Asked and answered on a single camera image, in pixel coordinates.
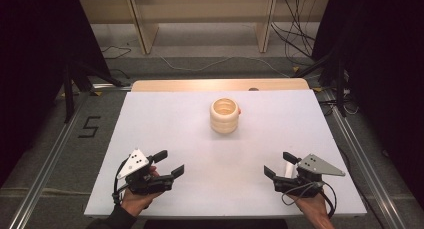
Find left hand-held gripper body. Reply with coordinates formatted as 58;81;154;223
116;148;175;195

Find grey right gripper cable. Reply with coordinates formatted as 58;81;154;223
281;181;324;207

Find small white object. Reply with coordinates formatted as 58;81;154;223
283;160;297;179

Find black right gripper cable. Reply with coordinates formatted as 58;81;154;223
320;181;338;220

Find aluminium floor rail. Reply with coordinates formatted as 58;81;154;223
321;88;408;229
7;83;133;229

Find bundle of black cables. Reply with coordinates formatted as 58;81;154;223
270;0;317;59

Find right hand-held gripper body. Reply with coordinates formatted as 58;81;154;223
272;153;347;199

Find person's right hand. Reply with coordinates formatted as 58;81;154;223
288;191;330;221

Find light wooden bench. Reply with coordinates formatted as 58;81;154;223
79;0;332;55

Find person's left hand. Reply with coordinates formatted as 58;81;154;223
120;165;162;219

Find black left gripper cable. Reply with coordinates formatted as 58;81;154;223
112;158;132;206

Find white floor cable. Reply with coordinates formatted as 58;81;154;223
159;55;292;79

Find light wooden desk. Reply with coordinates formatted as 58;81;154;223
131;77;311;93

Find black metal stand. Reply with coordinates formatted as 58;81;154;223
61;59;125;124
292;43;348;118

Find thin black floor cable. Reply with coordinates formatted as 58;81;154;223
101;44;133;61

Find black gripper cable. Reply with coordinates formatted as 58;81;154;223
112;158;132;206
320;181;338;220

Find cream ribbed cup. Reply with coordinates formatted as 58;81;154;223
209;97;240;135

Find dark curtain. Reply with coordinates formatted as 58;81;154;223
311;0;424;200
0;0;113;187

